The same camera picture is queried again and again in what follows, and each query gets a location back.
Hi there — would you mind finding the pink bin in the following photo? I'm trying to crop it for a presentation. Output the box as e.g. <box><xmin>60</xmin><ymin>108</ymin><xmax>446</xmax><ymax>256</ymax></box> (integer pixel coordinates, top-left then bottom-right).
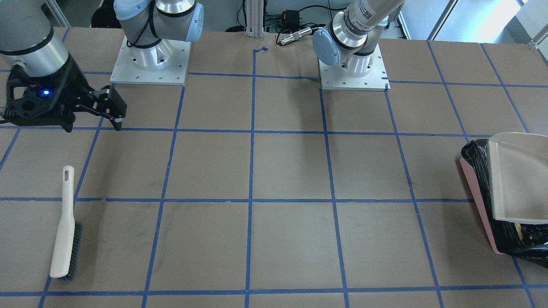
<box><xmin>459</xmin><ymin>157</ymin><xmax>503</xmax><ymax>254</ymax></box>

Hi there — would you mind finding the beige hand brush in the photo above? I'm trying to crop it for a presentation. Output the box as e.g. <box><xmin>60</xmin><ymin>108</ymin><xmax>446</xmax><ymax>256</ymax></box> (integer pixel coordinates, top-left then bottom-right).
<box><xmin>49</xmin><ymin>166</ymin><xmax>82</xmax><ymax>282</ymax></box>

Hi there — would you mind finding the silver cable connector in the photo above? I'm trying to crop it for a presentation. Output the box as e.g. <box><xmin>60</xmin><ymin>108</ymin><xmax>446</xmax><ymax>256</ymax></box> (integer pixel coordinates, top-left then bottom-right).
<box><xmin>277</xmin><ymin>27</ymin><xmax>313</xmax><ymax>46</ymax></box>

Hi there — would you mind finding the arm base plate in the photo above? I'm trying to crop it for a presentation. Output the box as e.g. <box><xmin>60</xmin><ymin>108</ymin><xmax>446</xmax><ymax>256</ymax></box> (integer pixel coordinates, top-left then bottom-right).
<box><xmin>110</xmin><ymin>37</ymin><xmax>192</xmax><ymax>86</ymax></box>
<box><xmin>318</xmin><ymin>44</ymin><xmax>391</xmax><ymax>92</ymax></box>

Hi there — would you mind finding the black power box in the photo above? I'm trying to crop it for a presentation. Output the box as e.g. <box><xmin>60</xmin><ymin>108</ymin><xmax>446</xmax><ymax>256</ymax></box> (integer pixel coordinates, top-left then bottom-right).
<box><xmin>281</xmin><ymin>9</ymin><xmax>300</xmax><ymax>31</ymax></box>

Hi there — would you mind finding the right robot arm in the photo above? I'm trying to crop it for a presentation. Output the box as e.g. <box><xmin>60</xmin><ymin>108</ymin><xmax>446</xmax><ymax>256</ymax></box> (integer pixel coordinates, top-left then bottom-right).
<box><xmin>1</xmin><ymin>0</ymin><xmax>204</xmax><ymax>132</ymax></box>

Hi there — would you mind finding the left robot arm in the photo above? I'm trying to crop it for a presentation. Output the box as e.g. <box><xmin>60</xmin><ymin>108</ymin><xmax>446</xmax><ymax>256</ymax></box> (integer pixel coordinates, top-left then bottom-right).
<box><xmin>313</xmin><ymin>0</ymin><xmax>405</xmax><ymax>77</ymax></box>

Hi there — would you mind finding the aluminium frame post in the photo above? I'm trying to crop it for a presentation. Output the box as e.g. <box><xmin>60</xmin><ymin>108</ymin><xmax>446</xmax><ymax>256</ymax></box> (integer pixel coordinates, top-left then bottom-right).
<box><xmin>244</xmin><ymin>0</ymin><xmax>265</xmax><ymax>40</ymax></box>

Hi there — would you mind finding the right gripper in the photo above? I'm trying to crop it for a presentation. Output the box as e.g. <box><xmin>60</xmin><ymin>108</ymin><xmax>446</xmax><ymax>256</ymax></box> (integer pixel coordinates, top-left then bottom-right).
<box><xmin>1</xmin><ymin>55</ymin><xmax>127</xmax><ymax>133</ymax></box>

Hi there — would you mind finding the black trash bag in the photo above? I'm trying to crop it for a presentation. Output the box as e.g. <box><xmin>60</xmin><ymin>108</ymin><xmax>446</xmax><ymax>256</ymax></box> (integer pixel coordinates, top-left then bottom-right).
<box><xmin>460</xmin><ymin>132</ymin><xmax>548</xmax><ymax>267</ymax></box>

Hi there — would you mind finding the beige dustpan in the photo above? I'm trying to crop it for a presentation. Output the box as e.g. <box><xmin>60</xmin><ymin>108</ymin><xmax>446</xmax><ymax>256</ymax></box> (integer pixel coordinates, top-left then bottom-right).
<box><xmin>488</xmin><ymin>132</ymin><xmax>548</xmax><ymax>225</ymax></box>

